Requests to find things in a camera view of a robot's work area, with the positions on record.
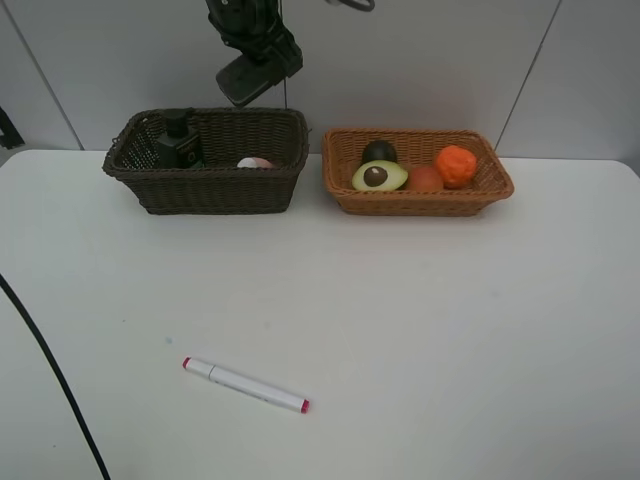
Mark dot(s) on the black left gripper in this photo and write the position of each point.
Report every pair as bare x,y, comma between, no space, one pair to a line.
245,24

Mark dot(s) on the black whiteboard eraser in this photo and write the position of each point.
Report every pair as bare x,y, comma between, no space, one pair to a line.
245,79

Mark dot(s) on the pink lotion bottle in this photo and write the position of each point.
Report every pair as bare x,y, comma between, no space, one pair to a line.
255,163

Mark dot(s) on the dark mangosteen fruit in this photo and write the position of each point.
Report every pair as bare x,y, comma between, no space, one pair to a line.
379,150

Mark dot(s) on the dark green pump bottle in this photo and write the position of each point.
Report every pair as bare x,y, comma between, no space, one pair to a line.
179,147

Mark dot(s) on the halved avocado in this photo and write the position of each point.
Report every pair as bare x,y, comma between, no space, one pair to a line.
379,175

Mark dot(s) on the orange-red peach fruit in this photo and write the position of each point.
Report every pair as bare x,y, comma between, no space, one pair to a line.
424,179

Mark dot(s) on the orange tangerine fruit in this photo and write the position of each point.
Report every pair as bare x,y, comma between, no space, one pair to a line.
456,166

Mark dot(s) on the white pink-capped marker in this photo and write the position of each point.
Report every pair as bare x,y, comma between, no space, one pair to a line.
246,385

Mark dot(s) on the dark brown wicker basket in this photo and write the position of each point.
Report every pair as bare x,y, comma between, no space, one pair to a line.
218,188

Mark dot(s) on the light orange wicker basket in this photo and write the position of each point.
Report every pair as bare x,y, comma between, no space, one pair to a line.
342,154

